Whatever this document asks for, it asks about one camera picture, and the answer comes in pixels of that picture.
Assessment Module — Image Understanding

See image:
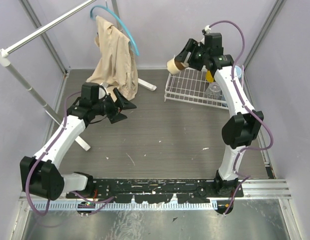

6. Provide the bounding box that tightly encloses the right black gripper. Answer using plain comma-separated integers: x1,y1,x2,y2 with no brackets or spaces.
176,38,209,71

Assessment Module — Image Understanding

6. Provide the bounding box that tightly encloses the clear glass amber base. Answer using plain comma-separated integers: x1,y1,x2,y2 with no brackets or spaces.
166,58,184,75

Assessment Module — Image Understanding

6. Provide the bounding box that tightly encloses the yellow mug black handle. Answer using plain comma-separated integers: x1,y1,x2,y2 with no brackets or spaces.
205,71,214,83

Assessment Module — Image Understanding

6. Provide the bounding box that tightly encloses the clear plastic cup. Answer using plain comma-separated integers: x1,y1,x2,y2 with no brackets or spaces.
205,82,222,100

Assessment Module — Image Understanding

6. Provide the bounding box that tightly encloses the light blue handled mug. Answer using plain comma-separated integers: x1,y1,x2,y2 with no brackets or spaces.
234,65,242,79

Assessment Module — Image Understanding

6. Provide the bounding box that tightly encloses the light blue plastic cup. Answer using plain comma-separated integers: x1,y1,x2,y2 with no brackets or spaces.
221,95,228,107

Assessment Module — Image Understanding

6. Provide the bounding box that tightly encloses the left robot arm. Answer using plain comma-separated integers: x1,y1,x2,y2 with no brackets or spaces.
20,82,136,201

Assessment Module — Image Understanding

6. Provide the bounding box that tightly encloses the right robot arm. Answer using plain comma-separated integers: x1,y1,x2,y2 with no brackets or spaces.
167,33,264,197

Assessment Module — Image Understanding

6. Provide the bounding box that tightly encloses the silver garment rack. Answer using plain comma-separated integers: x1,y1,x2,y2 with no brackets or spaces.
0,0,157,152

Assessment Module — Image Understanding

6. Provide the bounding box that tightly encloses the beige shirt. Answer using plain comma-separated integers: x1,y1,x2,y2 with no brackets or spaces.
86,16,138,101

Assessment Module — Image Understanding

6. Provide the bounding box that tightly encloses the teal clothes hanger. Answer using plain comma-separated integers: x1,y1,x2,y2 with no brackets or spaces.
90,5,140,56

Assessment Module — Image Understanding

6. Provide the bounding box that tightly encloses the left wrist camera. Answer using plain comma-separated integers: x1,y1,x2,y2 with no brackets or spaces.
99,84,108,100

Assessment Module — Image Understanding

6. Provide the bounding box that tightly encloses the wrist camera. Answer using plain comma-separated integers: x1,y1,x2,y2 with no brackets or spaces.
99,84,108,100
201,25,211,42

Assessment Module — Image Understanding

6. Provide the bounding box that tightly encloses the white wire dish rack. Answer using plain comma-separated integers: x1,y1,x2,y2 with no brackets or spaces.
163,66,244,110

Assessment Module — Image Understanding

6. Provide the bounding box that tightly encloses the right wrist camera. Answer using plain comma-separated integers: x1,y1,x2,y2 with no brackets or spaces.
201,25,211,42

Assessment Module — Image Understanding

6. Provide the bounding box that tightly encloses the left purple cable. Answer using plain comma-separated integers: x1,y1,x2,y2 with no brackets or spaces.
25,91,115,217

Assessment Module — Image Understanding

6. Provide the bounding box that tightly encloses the purple cable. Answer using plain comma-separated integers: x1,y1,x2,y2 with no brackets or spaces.
25,91,115,217
207,19,275,216

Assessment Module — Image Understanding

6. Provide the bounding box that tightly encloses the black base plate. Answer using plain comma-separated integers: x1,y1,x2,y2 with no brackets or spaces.
79,178,244,204

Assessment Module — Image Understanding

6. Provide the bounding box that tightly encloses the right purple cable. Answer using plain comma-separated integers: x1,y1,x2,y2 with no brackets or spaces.
207,19,275,216

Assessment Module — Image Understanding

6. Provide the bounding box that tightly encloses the aluminium frame rail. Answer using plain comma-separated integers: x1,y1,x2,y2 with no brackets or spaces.
31,178,291,214

